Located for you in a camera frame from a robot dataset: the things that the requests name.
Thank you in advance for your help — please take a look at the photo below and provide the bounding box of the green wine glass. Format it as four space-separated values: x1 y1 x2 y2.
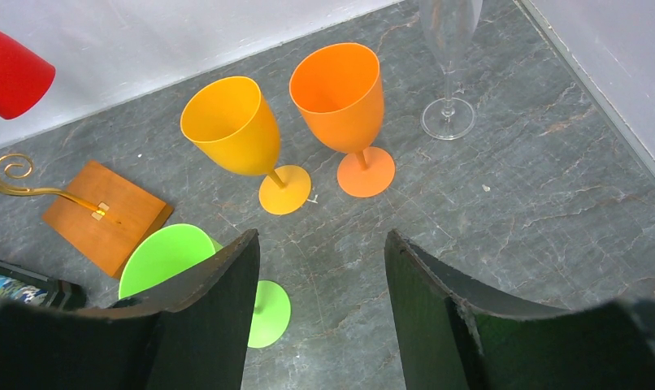
118 223 292 349

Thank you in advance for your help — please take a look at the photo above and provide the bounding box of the clear wine glass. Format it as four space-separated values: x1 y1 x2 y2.
419 0 483 141

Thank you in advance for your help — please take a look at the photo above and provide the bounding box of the yellow wine glass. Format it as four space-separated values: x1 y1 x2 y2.
180 76 312 215

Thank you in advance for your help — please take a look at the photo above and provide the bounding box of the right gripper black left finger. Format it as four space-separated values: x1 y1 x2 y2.
0 229 260 389

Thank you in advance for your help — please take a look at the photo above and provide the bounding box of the orange wine glass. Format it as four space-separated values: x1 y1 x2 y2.
288 42 396 197

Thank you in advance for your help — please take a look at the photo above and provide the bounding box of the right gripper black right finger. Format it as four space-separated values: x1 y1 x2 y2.
384 230 655 389

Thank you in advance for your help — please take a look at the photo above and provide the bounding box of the red wine glass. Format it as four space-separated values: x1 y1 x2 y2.
0 32 56 120

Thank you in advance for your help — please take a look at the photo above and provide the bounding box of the black poker chip case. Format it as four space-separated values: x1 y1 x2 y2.
0 260 87 310

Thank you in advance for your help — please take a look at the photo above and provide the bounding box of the gold wire glass rack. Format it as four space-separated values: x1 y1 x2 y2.
0 154 174 280

